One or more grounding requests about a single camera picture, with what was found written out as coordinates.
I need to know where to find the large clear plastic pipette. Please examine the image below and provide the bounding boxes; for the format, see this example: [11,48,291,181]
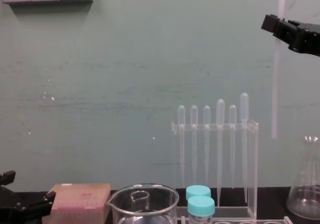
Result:
[239,92,250,203]
[216,98,226,208]

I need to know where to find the teal capped clear vial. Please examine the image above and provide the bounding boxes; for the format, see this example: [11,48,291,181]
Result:
[187,195,216,224]
[185,185,212,201]

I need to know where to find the small clear glass beaker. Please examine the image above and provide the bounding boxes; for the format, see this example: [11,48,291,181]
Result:
[130,190,151,211]

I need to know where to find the clear acrylic pipette rack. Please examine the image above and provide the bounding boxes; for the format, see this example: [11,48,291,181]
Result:
[170,118,260,219]

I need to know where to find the small clear plastic pipette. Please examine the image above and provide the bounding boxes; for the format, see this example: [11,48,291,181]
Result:
[177,104,186,189]
[228,104,238,190]
[189,104,199,186]
[202,104,212,186]

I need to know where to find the pink pipette tip box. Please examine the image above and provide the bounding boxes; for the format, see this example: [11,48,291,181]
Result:
[41,183,112,224]

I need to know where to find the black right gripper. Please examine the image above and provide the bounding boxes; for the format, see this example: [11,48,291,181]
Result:
[260,13,320,58]

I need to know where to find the clear glass conical flask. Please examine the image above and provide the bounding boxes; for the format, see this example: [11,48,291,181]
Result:
[285,135,320,221]

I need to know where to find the large clear glass beaker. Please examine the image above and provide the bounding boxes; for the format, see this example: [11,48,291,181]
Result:
[107,183,181,224]

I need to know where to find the clear acrylic vial rack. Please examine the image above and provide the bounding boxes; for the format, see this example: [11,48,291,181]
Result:
[174,214,292,224]

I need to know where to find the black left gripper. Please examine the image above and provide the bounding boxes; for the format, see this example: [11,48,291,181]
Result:
[0,170,57,224]

